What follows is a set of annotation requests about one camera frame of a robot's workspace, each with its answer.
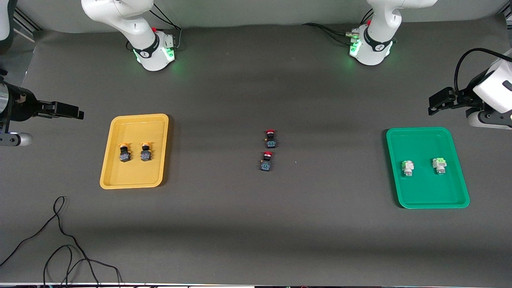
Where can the yellow plastic tray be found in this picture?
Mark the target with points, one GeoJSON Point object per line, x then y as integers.
{"type": "Point", "coordinates": [136, 172]}

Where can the dark grey table mat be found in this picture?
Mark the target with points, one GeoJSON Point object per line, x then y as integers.
{"type": "Point", "coordinates": [256, 232]}

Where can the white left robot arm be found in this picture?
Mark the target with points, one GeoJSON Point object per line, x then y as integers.
{"type": "Point", "coordinates": [374, 44]}

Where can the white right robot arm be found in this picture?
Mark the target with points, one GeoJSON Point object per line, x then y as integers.
{"type": "Point", "coordinates": [140, 44]}

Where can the green plastic tray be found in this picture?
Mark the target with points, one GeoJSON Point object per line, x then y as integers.
{"type": "Point", "coordinates": [424, 188]}

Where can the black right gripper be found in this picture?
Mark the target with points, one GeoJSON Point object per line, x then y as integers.
{"type": "Point", "coordinates": [20, 108]}

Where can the white push button switch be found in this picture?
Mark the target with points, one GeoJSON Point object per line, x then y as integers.
{"type": "Point", "coordinates": [407, 167]}

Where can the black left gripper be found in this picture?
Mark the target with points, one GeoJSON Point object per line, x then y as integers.
{"type": "Point", "coordinates": [466, 98]}

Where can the green push button switch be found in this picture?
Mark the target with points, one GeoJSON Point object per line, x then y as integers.
{"type": "Point", "coordinates": [439, 164]}

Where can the yellow push button switch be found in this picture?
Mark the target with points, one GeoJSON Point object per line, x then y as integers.
{"type": "Point", "coordinates": [125, 155]}
{"type": "Point", "coordinates": [146, 154]}

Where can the aluminium frame rail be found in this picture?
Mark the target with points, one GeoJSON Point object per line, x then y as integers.
{"type": "Point", "coordinates": [26, 22]}

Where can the red push button switch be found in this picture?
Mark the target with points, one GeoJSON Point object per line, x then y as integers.
{"type": "Point", "coordinates": [266, 164]}
{"type": "Point", "coordinates": [270, 142]}

